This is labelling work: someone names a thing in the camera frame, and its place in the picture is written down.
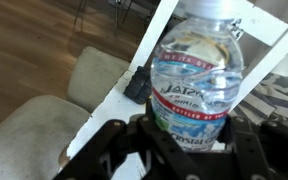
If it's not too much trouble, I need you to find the small white wooden chair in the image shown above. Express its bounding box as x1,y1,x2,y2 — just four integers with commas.
57,0,288,180

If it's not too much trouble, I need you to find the yellow black flashlight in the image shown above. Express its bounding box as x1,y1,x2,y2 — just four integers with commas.
124,66,152,104

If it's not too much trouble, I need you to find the clear plastic water bottle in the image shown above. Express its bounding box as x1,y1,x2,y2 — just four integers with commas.
151,0,244,152

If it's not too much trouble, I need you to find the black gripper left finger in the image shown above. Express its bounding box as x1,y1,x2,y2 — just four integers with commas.
144,98,158,133

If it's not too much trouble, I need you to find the beige sofa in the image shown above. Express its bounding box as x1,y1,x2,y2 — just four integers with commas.
0,47,129,180

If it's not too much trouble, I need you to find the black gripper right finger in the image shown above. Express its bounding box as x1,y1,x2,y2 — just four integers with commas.
221,116,246,150

